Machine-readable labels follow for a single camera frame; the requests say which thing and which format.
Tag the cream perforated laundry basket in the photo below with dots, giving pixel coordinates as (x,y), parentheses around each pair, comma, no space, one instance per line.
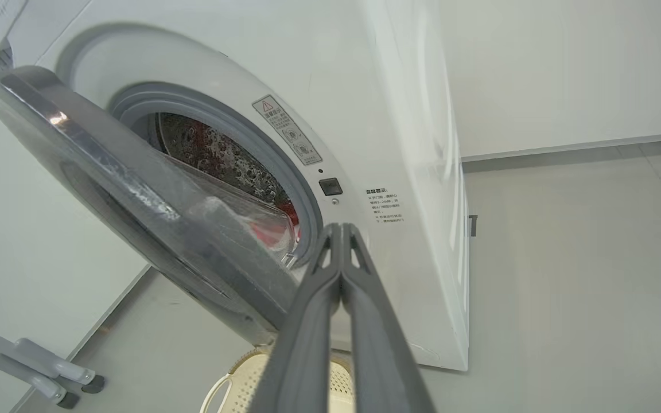
(244,384)

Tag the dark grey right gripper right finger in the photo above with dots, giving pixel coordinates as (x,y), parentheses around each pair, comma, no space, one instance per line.
(379,355)

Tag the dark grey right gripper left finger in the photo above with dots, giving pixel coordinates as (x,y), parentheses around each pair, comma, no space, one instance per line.
(307,344)

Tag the round glass washing machine door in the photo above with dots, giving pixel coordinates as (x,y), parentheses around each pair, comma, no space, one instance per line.
(107,172)

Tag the red basketball jersey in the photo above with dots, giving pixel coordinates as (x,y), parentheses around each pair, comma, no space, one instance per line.
(291,213)

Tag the grey warning sticker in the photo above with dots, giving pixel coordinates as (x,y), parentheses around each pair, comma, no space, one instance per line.
(287,131)

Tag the white front-load washing machine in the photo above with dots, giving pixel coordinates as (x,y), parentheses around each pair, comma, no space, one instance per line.
(388,115)

